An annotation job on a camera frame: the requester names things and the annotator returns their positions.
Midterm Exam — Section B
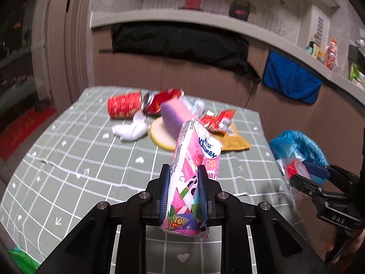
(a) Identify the pink printed tissue pack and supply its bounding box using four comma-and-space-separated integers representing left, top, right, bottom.
160, 118, 223, 239

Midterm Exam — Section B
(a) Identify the white tissue wad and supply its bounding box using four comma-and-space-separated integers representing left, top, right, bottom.
111, 111, 150, 142

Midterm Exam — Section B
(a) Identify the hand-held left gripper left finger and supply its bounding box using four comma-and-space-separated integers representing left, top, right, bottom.
37, 164, 172, 274

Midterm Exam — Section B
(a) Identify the person's right hand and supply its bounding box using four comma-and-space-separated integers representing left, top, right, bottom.
326, 230, 365, 264

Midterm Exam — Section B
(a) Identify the black cloth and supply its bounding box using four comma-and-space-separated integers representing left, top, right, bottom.
110, 23, 262, 85

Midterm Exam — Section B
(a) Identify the green plastic bag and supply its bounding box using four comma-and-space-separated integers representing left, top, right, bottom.
7, 248, 41, 274

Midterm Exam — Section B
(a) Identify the black wire rack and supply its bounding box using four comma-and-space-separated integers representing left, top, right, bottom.
348, 44, 365, 62

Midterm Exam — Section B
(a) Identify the crumpled clear plastic bottle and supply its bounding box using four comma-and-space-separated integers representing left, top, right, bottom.
181, 95, 206, 118

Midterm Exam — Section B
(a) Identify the red clear plastic wrapper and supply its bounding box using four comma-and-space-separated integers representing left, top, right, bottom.
276, 156, 312, 215

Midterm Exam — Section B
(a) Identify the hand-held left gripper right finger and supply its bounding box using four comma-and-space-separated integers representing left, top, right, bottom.
198, 164, 326, 274

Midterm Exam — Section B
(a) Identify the red paper cup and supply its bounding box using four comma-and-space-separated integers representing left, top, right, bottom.
107, 91, 142, 120

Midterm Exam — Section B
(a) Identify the green white container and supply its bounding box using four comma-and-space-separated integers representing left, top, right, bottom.
349, 62, 365, 85

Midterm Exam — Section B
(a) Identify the yellow packet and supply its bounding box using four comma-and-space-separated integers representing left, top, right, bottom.
219, 123, 252, 152

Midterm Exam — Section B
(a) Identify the red floor mat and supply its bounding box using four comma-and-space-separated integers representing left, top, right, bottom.
0, 107, 58, 149

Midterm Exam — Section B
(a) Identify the yellow green box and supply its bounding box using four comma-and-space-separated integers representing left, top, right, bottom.
306, 41, 326, 61

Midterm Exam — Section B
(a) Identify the white countertop ledge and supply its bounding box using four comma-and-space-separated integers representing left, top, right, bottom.
90, 7, 365, 98

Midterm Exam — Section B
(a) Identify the blue towel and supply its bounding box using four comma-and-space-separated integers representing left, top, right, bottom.
262, 50, 323, 104

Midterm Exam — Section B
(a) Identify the white wall appliance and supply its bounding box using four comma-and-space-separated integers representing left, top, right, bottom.
297, 4, 333, 47

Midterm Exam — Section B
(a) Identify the red orange bottle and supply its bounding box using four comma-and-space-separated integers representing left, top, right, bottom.
325, 38, 339, 71

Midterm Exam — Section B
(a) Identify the crushed red can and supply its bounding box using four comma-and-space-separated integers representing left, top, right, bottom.
141, 88, 185, 118

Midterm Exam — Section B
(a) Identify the red snack wrapper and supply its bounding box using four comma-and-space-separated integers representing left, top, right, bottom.
199, 109, 237, 133

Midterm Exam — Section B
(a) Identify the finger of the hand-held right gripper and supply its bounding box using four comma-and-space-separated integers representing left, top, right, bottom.
289, 174, 329, 204
302, 160, 360, 187

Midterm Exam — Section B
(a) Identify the blue trash bag bin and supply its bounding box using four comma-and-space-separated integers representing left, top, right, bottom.
268, 130, 331, 184

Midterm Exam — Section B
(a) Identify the purple sponge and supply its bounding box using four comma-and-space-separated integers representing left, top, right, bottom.
161, 98, 198, 142

